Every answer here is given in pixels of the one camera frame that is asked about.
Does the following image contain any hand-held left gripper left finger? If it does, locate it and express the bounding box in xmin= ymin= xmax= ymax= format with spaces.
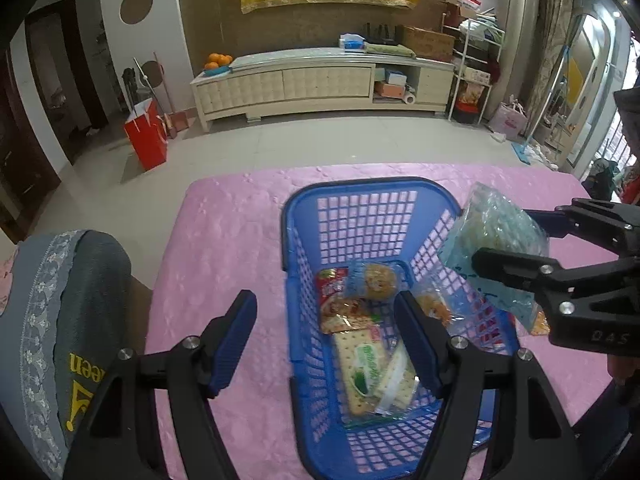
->
xmin=62 ymin=290 xmax=258 ymax=480

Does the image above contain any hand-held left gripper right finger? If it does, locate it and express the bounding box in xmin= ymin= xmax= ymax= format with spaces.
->
xmin=395 ymin=291 xmax=588 ymax=480

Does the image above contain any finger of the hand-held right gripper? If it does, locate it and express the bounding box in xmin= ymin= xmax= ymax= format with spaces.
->
xmin=522 ymin=199 xmax=640 ymax=256
xmin=472 ymin=247 xmax=640 ymax=306

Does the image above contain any light blue snack packet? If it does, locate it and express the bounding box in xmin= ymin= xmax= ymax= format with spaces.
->
xmin=437 ymin=182 xmax=551 ymax=336

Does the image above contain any clear cake packet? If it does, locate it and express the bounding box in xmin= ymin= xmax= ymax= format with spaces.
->
xmin=415 ymin=287 xmax=473 ymax=333

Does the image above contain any green label cracker packet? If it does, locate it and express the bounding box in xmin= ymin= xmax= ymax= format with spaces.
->
xmin=332 ymin=324 xmax=420 ymax=417

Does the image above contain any round cake blue packet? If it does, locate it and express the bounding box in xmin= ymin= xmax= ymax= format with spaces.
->
xmin=345 ymin=260 xmax=401 ymax=303

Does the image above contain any blue plastic basket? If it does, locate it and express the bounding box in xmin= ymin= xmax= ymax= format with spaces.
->
xmin=280 ymin=176 xmax=521 ymax=478

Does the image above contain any person's right hand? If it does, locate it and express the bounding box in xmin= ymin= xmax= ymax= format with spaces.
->
xmin=607 ymin=355 xmax=640 ymax=401

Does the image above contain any pink shopping bag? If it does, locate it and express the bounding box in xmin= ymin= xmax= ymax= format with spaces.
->
xmin=487 ymin=95 xmax=528 ymax=142

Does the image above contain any glass balcony door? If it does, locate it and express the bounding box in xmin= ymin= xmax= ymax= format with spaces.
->
xmin=550 ymin=10 xmax=617 ymax=171

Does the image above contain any white shelf rack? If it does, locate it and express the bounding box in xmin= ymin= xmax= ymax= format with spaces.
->
xmin=447 ymin=7 xmax=503 ymax=126

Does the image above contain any patterned brown curtain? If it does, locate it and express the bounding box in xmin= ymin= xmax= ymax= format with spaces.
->
xmin=527 ymin=0 xmax=583 ymax=131

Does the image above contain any silver standing air conditioner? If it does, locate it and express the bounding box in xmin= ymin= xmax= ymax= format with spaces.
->
xmin=492 ymin=0 xmax=546 ymax=111

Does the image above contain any brown cardboard box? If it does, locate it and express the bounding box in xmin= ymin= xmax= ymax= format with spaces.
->
xmin=400 ymin=26 xmax=456 ymax=61

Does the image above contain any red paper bag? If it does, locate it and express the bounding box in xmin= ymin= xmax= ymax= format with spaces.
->
xmin=124 ymin=99 xmax=168 ymax=172

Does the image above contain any green folded cloth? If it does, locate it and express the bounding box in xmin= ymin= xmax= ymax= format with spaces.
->
xmin=364 ymin=42 xmax=417 ymax=58

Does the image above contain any broom and dustpan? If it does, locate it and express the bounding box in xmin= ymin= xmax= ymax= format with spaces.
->
xmin=152 ymin=52 xmax=190 ymax=138

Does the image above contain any small pink cloth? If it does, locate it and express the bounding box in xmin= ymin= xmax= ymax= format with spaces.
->
xmin=0 ymin=255 xmax=18 ymax=316

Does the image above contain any black router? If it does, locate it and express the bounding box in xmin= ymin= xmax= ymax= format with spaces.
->
xmin=365 ymin=22 xmax=403 ymax=46

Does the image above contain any cream TV cabinet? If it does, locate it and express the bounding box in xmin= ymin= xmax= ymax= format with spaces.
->
xmin=190 ymin=47 xmax=456 ymax=133

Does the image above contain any dark wooden door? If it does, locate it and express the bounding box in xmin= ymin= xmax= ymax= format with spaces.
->
xmin=0 ymin=50 xmax=61 ymax=241

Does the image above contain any dark wooden doorway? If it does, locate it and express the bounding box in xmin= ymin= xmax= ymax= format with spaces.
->
xmin=25 ymin=0 xmax=108 ymax=161

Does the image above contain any blue handled mop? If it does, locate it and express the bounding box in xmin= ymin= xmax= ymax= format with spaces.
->
xmin=510 ymin=45 xmax=571 ymax=166

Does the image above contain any round brown wall disc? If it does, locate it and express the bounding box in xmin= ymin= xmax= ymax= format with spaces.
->
xmin=119 ymin=0 xmax=154 ymax=25
xmin=140 ymin=60 xmax=166 ymax=87

